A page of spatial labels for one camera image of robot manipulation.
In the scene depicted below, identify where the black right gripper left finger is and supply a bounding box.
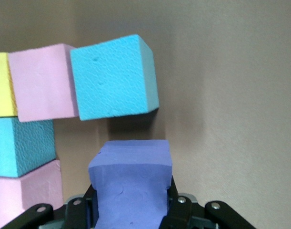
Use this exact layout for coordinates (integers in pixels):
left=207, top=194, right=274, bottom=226
left=1, top=183, right=100, bottom=229

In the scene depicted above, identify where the brown table mat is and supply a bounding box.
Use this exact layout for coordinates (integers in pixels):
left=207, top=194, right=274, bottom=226
left=0, top=0, right=291, bottom=229

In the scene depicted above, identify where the yellow foam cube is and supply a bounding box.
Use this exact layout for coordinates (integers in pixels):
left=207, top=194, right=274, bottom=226
left=0, top=52, right=18, bottom=118

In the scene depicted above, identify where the purple foam cube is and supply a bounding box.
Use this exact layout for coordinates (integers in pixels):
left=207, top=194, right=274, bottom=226
left=88, top=139, right=173, bottom=229

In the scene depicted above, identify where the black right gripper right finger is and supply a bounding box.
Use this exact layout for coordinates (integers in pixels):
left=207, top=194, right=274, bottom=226
left=159, top=176, right=257, bottom=229

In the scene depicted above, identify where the pink foam cube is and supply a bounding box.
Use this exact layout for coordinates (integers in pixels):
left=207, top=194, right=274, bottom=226
left=0, top=159, right=64, bottom=229
left=8, top=43, right=80, bottom=123

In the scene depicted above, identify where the blue foam cube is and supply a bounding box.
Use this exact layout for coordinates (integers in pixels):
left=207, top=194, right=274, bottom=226
left=69, top=34, right=160, bottom=121
left=0, top=116, right=57, bottom=178

